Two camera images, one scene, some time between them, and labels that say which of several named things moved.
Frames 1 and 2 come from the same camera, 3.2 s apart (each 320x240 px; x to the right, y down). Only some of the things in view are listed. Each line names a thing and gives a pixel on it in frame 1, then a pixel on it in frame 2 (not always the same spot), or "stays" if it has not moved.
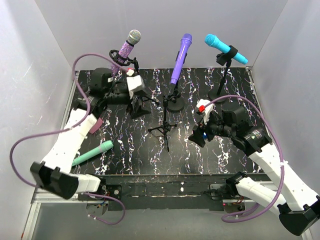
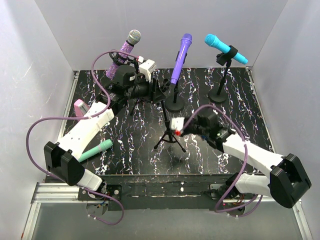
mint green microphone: x=92 y=152 stays
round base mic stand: x=175 y=103 stays
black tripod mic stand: x=166 y=126 to x=169 y=137
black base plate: x=168 y=192 stays
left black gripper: x=139 y=109 to x=153 y=85
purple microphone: x=185 y=40 stays
